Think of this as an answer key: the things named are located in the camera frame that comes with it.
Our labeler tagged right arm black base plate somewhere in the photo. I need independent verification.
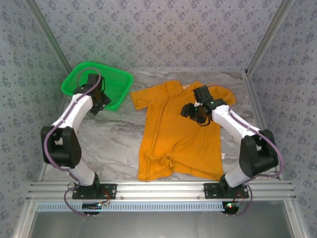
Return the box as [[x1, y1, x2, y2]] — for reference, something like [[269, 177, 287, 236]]
[[203, 182, 250, 199]]

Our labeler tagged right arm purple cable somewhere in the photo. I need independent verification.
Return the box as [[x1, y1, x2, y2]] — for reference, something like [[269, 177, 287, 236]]
[[207, 83, 285, 219]]

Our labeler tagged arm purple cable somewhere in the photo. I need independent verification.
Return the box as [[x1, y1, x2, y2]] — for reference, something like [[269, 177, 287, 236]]
[[43, 68, 111, 219], [207, 83, 285, 219]]

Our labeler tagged green plastic basket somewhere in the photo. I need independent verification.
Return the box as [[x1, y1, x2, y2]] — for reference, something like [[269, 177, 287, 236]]
[[60, 60, 134, 112]]

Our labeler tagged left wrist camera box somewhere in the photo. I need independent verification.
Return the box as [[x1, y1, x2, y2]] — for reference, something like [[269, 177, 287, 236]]
[[85, 73, 104, 92]]

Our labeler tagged slotted cable duct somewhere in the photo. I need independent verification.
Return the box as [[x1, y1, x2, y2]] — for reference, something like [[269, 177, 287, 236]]
[[36, 201, 226, 213]]

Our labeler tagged aluminium frame leg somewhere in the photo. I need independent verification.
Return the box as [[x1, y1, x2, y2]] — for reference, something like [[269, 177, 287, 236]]
[[282, 200, 310, 238], [11, 199, 38, 238]]

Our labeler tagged aluminium frame post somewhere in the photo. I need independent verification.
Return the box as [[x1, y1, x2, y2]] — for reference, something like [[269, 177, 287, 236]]
[[245, 0, 296, 75], [24, 0, 73, 72]]

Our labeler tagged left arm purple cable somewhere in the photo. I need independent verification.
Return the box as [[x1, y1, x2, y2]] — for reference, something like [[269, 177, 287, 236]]
[[43, 68, 111, 219]]

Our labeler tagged grey metal panel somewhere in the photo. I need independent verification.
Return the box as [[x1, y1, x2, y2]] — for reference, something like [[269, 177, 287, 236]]
[[29, 210, 295, 238]]

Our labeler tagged aluminium mounting rail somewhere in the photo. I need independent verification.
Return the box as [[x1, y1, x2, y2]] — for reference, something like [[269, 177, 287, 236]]
[[26, 180, 297, 201]]

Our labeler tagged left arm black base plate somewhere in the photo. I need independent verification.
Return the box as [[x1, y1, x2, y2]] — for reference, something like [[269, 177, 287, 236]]
[[72, 183, 117, 200]]

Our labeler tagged orange t-shirt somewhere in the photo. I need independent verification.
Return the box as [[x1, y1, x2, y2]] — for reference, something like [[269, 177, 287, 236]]
[[130, 79, 236, 181]]

